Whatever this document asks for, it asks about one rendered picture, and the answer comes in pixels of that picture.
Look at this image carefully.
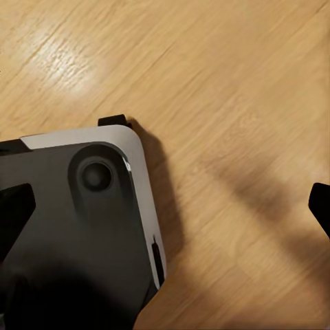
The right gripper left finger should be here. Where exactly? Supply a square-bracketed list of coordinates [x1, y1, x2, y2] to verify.
[0, 183, 36, 265]

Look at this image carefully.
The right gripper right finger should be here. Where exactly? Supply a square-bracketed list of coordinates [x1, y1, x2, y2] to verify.
[308, 183, 330, 238]

